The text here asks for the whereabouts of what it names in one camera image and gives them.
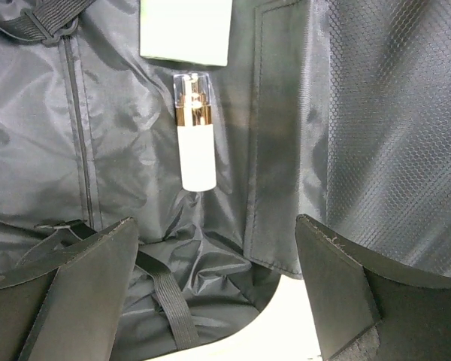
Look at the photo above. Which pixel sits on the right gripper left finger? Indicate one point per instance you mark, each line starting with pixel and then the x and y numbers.
pixel 64 298

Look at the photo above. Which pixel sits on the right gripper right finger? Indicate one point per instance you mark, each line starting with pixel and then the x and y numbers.
pixel 366 306

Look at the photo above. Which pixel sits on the clear gold pump bottle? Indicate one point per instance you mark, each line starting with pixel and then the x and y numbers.
pixel 195 131

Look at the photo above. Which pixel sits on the green cosmetic box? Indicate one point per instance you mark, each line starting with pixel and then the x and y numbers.
pixel 191 31

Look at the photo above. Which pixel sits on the yellow suitcase black lining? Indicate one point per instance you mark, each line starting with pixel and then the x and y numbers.
pixel 339 110

